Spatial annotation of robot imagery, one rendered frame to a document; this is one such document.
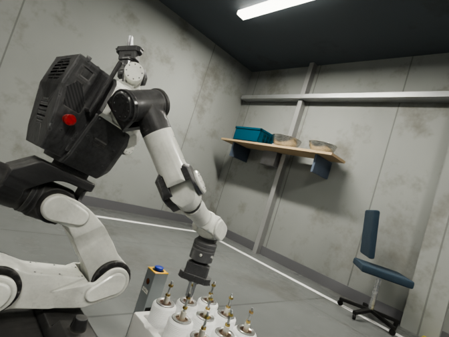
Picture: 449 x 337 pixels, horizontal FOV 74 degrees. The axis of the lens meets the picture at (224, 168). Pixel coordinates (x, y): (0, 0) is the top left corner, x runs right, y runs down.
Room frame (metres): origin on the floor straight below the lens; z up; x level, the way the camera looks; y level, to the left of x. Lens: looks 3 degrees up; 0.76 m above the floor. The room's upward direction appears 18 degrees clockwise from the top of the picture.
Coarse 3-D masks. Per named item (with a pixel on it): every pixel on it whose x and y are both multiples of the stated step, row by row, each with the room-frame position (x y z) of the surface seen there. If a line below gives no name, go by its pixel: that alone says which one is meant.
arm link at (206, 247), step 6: (192, 228) 1.13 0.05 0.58; (198, 228) 1.11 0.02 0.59; (198, 234) 1.11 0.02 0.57; (204, 234) 1.10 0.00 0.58; (198, 240) 1.10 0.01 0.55; (204, 240) 1.09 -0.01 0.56; (210, 240) 1.10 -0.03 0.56; (216, 240) 1.17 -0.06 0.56; (198, 246) 1.09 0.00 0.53; (204, 246) 1.08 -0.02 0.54; (210, 246) 1.09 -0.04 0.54; (216, 246) 1.12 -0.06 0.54; (210, 252) 1.09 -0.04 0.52
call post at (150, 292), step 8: (152, 272) 1.33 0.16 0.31; (144, 280) 1.36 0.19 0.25; (152, 280) 1.32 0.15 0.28; (160, 280) 1.35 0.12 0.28; (144, 288) 1.35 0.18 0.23; (152, 288) 1.33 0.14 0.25; (160, 288) 1.35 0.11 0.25; (144, 296) 1.34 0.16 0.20; (152, 296) 1.34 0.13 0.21; (160, 296) 1.36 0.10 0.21; (136, 304) 1.37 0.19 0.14; (144, 304) 1.32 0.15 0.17; (128, 328) 1.37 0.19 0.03
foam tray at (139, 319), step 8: (136, 312) 1.22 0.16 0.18; (144, 312) 1.24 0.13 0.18; (136, 320) 1.19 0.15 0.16; (144, 320) 1.18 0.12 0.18; (136, 328) 1.18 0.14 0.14; (144, 328) 1.14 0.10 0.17; (152, 328) 1.14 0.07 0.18; (128, 336) 1.20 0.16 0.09; (136, 336) 1.17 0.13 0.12; (144, 336) 1.13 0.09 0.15; (152, 336) 1.10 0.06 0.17; (160, 336) 1.10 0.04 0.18
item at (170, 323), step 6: (168, 318) 1.11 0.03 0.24; (168, 324) 1.10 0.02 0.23; (174, 324) 1.08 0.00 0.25; (180, 324) 1.08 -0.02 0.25; (192, 324) 1.12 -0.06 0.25; (168, 330) 1.09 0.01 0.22; (174, 330) 1.08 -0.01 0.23; (180, 330) 1.08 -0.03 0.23; (186, 330) 1.09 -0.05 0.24; (162, 336) 1.11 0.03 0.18; (168, 336) 1.09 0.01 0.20; (174, 336) 1.08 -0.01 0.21; (180, 336) 1.08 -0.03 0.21
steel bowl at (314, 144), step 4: (312, 140) 3.58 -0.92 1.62; (316, 140) 3.52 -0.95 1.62; (320, 140) 3.49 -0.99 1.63; (312, 144) 3.58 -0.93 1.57; (316, 144) 3.53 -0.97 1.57; (320, 144) 3.50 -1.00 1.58; (324, 144) 3.48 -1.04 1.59; (328, 144) 3.48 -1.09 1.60; (332, 144) 3.48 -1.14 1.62; (312, 148) 3.60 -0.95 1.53; (316, 148) 3.55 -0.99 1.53; (320, 148) 3.52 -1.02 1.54; (324, 148) 3.50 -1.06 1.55; (328, 148) 3.49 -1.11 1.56; (332, 148) 3.50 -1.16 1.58
